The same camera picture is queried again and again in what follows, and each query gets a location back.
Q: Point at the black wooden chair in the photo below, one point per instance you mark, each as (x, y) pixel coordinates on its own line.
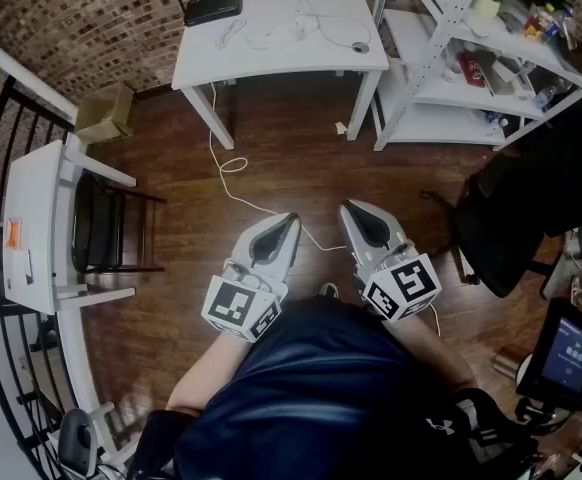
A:
(98, 223)

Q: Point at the white table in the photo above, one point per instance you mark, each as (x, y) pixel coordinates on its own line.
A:
(281, 60)

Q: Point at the person's right forearm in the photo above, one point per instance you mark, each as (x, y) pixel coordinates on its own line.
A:
(436, 348)

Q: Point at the white charger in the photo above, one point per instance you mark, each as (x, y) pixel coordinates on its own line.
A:
(299, 30)

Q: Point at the small white paper scrap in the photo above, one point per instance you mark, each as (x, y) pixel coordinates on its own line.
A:
(341, 127)

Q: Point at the cardboard box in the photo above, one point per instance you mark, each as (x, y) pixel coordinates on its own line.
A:
(103, 115)

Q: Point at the white handrail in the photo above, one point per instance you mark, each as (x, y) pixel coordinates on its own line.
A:
(21, 65)

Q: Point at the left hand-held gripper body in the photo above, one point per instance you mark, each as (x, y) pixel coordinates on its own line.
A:
(233, 305)

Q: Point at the red box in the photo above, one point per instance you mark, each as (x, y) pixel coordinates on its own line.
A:
(473, 70)

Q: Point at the orange label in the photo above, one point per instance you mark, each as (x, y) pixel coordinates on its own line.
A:
(13, 233)

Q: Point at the black tablet stand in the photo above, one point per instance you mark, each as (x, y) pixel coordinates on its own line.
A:
(546, 410)

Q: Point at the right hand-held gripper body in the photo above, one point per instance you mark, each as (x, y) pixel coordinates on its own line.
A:
(403, 285)

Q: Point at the black tablet with lit screen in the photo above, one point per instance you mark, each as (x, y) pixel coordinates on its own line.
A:
(568, 353)

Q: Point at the black office chair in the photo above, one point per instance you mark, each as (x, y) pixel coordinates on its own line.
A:
(516, 208)

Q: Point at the clear plastic water bottle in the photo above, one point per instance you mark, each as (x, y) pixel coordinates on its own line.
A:
(548, 95)

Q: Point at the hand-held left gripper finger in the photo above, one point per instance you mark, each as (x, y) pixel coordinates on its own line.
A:
(245, 243)
(287, 255)

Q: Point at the person's left forearm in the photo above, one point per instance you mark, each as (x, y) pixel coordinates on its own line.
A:
(206, 373)

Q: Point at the white side desk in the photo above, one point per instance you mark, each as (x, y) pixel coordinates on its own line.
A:
(38, 208)

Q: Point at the grey handheld device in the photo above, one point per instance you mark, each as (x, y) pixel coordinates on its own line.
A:
(77, 440)

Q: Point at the person's navy shirt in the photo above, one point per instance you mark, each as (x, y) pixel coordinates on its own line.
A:
(321, 393)

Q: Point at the white metal shelf rack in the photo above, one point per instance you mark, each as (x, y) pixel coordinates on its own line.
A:
(438, 118)

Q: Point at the person's white shoe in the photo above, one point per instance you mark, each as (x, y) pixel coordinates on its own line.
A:
(329, 290)

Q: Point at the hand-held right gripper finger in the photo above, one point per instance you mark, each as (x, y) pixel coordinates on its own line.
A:
(388, 225)
(357, 248)

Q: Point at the white power strip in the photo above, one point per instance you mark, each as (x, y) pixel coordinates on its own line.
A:
(268, 39)

